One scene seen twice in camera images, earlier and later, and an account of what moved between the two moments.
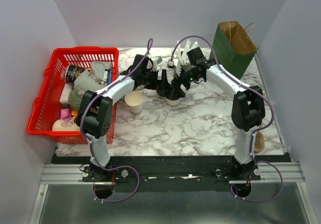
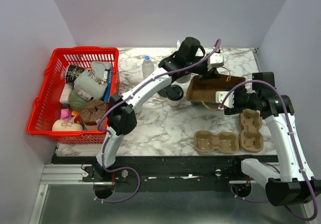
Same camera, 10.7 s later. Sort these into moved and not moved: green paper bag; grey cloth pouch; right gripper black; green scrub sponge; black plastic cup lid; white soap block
Moved: green paper bag; right gripper black
Not moved: white soap block; black plastic cup lid; grey cloth pouch; green scrub sponge
